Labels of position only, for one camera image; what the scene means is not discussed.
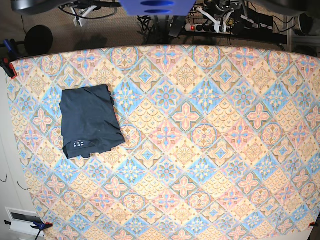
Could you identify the dark navy t-shirt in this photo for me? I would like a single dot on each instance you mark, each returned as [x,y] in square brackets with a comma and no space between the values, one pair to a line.
[89,124]

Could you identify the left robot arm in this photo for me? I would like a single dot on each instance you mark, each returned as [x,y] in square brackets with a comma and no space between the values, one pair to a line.
[291,7]

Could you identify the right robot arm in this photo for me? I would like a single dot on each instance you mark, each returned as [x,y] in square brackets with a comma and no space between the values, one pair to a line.
[34,7]

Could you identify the patterned colourful tablecloth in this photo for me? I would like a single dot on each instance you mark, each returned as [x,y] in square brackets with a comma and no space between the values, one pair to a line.
[220,143]

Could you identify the black round stool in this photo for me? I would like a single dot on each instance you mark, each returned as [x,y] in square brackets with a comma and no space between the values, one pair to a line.
[38,40]

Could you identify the blue clamp lower left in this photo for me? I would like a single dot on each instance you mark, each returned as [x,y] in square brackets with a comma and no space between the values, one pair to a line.
[37,226]

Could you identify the red black clamp upper left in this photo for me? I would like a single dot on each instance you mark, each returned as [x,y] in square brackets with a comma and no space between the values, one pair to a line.
[12,55]

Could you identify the white power strip red switch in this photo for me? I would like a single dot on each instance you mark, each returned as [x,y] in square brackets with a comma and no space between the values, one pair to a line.
[205,29]

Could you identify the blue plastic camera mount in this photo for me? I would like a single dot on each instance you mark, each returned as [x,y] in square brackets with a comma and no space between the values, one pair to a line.
[157,7]

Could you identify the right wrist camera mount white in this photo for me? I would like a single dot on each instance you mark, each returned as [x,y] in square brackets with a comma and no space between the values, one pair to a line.
[81,14]

